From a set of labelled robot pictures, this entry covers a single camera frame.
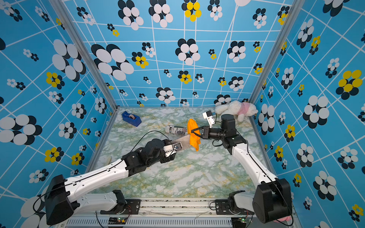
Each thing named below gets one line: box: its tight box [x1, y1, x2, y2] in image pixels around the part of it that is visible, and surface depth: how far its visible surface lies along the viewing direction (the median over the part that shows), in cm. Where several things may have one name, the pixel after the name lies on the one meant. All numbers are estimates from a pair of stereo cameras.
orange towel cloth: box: [187, 118, 202, 152], surface depth 72 cm
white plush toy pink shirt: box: [214, 100, 259, 123], surface depth 109 cm
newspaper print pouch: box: [164, 125, 188, 136], surface depth 104 cm
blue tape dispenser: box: [121, 110, 143, 127], surface depth 110 cm
